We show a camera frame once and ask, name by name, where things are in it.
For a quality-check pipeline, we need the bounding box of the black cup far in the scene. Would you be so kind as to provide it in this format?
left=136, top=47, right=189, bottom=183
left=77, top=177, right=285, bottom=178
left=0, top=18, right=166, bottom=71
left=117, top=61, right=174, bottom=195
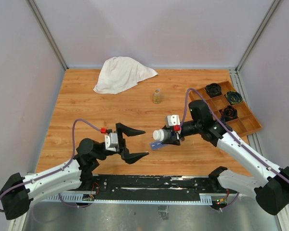
left=205, top=83, right=222, bottom=98

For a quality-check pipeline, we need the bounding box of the white cap pill bottle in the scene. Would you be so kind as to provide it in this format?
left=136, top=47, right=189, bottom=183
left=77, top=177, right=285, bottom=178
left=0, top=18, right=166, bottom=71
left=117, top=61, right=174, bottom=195
left=153, top=129, right=171, bottom=141

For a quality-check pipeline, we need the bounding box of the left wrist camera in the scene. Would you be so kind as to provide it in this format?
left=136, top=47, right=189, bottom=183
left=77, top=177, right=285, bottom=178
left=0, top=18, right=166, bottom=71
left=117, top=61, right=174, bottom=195
left=105, top=132, right=118, bottom=152

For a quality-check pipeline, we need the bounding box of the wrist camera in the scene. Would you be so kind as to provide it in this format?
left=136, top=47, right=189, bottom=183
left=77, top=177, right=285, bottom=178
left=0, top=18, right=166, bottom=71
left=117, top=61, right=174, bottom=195
left=166, top=115, right=180, bottom=128
left=105, top=132, right=118, bottom=152

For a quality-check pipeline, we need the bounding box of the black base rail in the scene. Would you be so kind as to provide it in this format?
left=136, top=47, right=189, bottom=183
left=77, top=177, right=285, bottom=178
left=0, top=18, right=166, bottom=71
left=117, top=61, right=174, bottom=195
left=31, top=174, right=236, bottom=205

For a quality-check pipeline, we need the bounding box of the green black cup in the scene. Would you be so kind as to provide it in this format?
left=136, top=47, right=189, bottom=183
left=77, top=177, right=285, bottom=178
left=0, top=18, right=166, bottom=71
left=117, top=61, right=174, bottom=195
left=225, top=91, right=243, bottom=105

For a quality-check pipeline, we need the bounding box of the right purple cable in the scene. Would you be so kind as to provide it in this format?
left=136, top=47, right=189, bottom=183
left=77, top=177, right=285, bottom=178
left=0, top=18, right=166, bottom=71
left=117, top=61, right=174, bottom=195
left=175, top=88, right=289, bottom=205

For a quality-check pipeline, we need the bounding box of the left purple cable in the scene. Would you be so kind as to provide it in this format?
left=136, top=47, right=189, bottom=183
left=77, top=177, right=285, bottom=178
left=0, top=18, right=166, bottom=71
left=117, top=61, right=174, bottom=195
left=0, top=118, right=109, bottom=212

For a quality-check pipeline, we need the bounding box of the white cloth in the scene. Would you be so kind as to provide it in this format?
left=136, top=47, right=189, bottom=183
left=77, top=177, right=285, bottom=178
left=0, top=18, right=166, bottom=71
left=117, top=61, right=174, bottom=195
left=93, top=56, right=158, bottom=94

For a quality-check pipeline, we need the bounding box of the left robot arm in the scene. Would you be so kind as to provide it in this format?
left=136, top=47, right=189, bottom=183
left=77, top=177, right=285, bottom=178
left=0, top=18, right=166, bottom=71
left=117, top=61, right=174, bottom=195
left=0, top=123, right=149, bottom=220

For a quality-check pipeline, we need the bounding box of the blue weekly pill organizer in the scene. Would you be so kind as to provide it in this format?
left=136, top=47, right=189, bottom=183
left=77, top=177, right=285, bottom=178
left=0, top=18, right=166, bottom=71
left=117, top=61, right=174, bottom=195
left=150, top=141, right=167, bottom=151

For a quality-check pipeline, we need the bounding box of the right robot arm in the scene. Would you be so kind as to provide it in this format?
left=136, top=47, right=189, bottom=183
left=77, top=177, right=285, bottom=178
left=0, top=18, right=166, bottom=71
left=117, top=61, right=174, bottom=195
left=153, top=100, right=289, bottom=215

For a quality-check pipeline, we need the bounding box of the purple cable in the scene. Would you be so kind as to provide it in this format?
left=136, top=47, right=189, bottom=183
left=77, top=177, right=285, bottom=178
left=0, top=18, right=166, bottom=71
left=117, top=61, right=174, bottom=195
left=0, top=118, right=109, bottom=212
left=175, top=88, right=289, bottom=205

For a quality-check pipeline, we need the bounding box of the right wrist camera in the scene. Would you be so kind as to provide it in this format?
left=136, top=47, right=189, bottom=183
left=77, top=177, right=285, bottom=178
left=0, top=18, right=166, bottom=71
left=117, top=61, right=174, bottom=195
left=166, top=115, right=180, bottom=128

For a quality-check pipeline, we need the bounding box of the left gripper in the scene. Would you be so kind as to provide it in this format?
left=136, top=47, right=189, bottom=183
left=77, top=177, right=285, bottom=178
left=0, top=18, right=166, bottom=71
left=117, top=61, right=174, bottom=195
left=94, top=123, right=149, bottom=164

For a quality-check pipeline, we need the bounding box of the clear glass pill bottle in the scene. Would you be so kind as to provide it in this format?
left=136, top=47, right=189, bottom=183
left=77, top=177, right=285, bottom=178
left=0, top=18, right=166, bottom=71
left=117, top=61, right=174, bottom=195
left=152, top=89, right=163, bottom=104

